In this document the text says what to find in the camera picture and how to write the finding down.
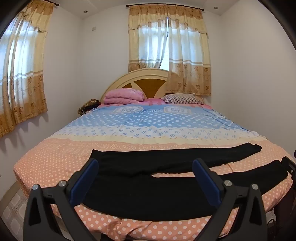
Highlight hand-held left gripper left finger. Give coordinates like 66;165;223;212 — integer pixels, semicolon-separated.
23;158;100;241

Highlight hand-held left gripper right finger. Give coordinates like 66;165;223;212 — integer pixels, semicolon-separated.
192;158;270;241

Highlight bed with polka-dot cover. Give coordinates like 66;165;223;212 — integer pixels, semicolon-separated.
13;102;294;241

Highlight striped pillow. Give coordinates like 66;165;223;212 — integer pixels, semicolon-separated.
161;93;205;105

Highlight black pants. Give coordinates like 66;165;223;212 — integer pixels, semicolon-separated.
80;144;289;220

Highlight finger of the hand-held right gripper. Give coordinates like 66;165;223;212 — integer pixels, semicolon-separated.
282;156;296;179

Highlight beige floral curtain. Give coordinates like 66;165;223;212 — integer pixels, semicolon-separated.
167;6;212;96
0;0;54;138
128;5;170;72

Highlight brown patterned bag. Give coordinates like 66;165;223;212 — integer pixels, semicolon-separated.
77;99;101;115

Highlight dark curtain rod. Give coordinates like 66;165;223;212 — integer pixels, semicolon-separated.
35;0;60;6
126;3;204;11

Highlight folded pink blanket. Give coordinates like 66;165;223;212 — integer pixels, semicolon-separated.
103;88;145;105

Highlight cream wooden headboard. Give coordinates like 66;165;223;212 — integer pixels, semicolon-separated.
100;68;171;105

